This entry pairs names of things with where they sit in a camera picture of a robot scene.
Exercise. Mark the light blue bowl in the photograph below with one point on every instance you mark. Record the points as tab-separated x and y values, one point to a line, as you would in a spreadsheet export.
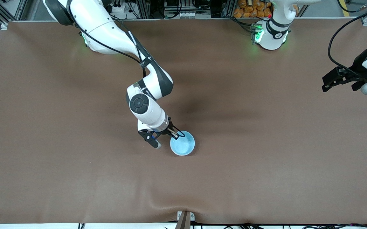
183	145

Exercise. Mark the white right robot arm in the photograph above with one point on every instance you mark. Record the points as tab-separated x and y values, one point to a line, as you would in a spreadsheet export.
107	28

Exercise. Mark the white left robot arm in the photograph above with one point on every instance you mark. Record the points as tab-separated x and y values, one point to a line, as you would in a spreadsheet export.
274	31

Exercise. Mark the white power strip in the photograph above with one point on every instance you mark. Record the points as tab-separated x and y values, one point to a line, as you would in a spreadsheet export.
120	8

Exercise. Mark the metal table edge clamp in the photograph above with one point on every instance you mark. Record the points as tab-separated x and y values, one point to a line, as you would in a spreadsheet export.
185	221

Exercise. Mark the orange snack bags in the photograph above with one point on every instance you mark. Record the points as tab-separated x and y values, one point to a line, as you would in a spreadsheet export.
250	11

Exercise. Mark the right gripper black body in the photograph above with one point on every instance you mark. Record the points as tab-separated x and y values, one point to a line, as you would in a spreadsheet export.
170	128

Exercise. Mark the brown table mat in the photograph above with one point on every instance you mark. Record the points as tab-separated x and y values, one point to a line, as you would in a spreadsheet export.
139	178

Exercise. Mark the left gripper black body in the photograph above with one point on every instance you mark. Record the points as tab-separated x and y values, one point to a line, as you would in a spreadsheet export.
357	73

